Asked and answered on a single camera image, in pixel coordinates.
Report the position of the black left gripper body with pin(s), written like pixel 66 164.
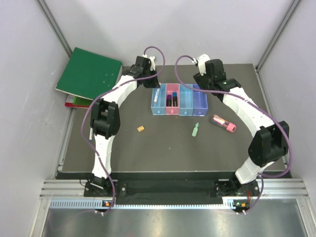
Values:
pixel 150 82

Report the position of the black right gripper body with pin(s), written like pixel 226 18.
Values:
pixel 204 82

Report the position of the purple drawer box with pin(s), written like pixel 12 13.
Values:
pixel 200 103

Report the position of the white pencil orange tip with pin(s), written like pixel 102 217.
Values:
pixel 156 94

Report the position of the pink drawer box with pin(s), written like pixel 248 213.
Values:
pixel 172 87

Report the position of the light blue drawer box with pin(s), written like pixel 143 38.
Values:
pixel 158 109
pixel 186 104

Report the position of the black highlighter blue cap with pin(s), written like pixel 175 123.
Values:
pixel 174 99

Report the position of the black marker purple cap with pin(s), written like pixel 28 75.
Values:
pixel 169 100

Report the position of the green ring binder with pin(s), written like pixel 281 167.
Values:
pixel 87 74

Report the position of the small orange eraser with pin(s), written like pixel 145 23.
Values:
pixel 141 128

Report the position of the red and green folder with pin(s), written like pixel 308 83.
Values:
pixel 77 102

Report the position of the white marker blue cap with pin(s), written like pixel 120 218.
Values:
pixel 91 134

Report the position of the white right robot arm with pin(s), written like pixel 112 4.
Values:
pixel 269 139

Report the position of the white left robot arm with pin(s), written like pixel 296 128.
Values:
pixel 105 119

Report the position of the colourful tube pink cap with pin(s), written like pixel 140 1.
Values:
pixel 231 127

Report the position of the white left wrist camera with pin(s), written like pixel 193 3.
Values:
pixel 152 63

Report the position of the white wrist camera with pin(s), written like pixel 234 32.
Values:
pixel 152 63
pixel 200 63

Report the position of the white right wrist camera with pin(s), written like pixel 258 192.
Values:
pixel 200 63

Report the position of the aluminium frame post right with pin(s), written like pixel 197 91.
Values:
pixel 281 27

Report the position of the aluminium frame post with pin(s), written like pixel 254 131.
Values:
pixel 281 27
pixel 54 25

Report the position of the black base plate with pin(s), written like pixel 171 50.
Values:
pixel 167 190

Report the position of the aluminium frame post left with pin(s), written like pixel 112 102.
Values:
pixel 54 25

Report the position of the aluminium front rail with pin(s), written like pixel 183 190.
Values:
pixel 272 188

